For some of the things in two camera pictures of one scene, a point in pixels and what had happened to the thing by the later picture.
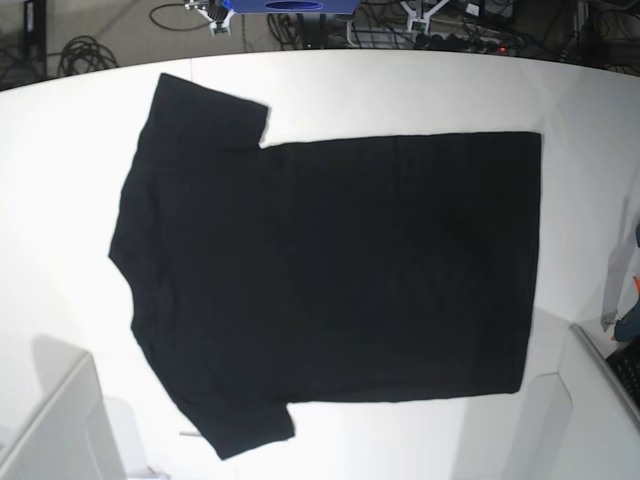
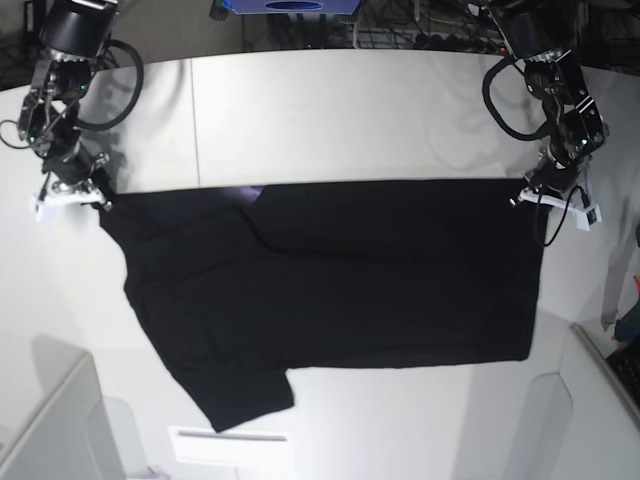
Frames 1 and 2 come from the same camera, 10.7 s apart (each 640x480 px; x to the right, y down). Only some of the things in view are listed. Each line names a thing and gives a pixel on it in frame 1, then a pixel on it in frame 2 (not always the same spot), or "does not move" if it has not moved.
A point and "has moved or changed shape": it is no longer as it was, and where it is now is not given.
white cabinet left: [71, 438] does not move
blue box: [285, 7] does not move
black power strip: [460, 43] does not move
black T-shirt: [323, 270] has moved or changed shape
